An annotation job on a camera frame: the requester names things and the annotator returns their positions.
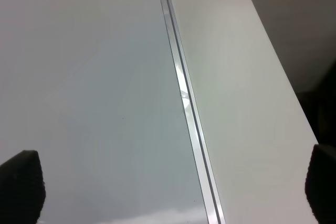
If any white whiteboard with aluminium frame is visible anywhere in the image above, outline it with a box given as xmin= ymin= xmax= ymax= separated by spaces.
xmin=1 ymin=0 xmax=224 ymax=223

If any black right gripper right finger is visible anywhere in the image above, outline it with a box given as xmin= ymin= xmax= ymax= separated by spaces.
xmin=305 ymin=144 xmax=335 ymax=223

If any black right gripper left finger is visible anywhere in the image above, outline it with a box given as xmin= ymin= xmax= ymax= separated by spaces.
xmin=1 ymin=150 xmax=46 ymax=224

